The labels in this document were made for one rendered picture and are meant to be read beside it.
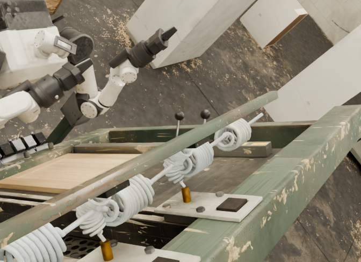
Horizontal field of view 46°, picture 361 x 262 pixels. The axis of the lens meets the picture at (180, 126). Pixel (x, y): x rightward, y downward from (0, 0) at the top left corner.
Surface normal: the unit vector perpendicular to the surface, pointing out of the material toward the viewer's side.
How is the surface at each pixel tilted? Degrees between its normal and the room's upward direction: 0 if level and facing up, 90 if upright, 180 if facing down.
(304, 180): 32
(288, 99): 90
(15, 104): 38
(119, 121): 0
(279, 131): 90
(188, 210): 58
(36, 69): 68
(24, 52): 23
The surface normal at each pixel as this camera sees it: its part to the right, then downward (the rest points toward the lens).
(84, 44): 0.62, 0.37
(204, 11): -0.54, 0.27
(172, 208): -0.17, -0.97
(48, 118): 0.60, -0.54
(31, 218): 0.82, -0.03
